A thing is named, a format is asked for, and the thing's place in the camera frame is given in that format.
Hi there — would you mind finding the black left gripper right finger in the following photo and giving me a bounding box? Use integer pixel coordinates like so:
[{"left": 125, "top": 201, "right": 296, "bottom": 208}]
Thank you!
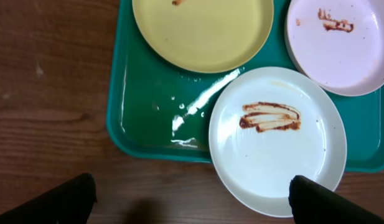
[{"left": 288, "top": 175, "right": 384, "bottom": 224}]

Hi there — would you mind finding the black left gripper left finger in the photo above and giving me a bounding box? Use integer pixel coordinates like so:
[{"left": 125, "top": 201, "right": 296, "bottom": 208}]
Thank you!
[{"left": 0, "top": 173, "right": 97, "bottom": 224}]

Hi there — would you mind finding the white plate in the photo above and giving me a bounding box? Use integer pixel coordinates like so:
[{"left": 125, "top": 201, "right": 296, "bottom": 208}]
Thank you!
[{"left": 208, "top": 67, "right": 347, "bottom": 218}]

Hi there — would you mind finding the pink plate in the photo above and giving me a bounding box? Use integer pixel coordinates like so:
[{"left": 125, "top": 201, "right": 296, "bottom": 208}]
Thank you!
[{"left": 284, "top": 0, "right": 384, "bottom": 96}]

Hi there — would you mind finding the yellow plate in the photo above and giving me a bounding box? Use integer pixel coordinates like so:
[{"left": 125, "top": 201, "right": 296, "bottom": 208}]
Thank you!
[{"left": 132, "top": 0, "right": 274, "bottom": 73}]

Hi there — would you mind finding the teal plastic tray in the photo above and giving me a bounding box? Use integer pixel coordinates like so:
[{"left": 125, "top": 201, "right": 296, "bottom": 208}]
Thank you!
[{"left": 106, "top": 1, "right": 384, "bottom": 172}]

